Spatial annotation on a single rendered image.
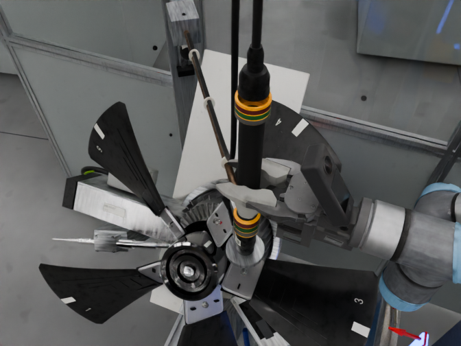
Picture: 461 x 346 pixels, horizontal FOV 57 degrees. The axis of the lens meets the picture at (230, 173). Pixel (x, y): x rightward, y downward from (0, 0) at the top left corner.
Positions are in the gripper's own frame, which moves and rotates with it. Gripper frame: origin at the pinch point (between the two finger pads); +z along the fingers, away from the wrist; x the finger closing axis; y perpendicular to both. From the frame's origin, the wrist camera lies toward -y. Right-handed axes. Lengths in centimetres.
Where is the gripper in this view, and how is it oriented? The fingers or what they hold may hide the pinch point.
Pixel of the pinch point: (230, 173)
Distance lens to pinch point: 62.2
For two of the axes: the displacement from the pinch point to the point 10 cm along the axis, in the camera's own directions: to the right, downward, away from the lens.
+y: -0.1, 6.3, 7.8
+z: -9.3, -2.9, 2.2
